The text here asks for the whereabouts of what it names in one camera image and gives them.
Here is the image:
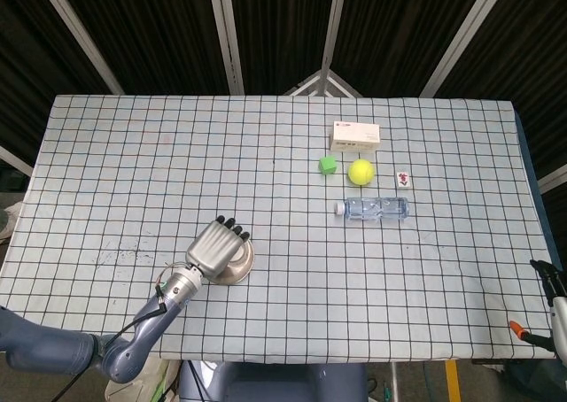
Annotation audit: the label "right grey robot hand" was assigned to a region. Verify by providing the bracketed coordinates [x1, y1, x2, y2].
[509, 259, 567, 361]

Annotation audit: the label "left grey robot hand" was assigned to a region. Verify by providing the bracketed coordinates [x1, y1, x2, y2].
[184, 214, 252, 283]

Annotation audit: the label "round metal plate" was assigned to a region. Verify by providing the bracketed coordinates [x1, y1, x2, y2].
[207, 237, 257, 287]

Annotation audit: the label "light blue checked tablecloth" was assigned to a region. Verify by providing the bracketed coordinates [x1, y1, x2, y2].
[0, 93, 560, 361]

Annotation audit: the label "blue-grey robot torso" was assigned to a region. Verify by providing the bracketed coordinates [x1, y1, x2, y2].
[178, 360, 369, 402]

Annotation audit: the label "yellow tennis ball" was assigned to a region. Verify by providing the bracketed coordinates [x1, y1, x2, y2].
[347, 158, 377, 187]

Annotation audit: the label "clear plastic water bottle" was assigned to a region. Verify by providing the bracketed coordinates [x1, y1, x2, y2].
[333, 197, 410, 221]

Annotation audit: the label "white cardboard medicine box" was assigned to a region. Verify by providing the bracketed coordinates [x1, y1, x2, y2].
[329, 120, 382, 152]

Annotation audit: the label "white crumpled cloth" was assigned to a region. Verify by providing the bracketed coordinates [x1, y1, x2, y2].
[0, 200, 24, 244]

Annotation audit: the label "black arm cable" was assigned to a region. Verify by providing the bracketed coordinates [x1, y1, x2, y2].
[55, 286, 167, 402]

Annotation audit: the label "grey aluminium frame post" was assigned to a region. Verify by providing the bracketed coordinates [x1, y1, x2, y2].
[419, 0, 520, 97]
[34, 0, 126, 96]
[0, 144, 35, 177]
[317, 0, 351, 97]
[538, 165, 567, 195]
[206, 0, 245, 96]

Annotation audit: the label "aluminium triangular frame brace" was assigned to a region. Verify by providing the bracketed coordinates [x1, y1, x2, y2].
[283, 68, 365, 97]

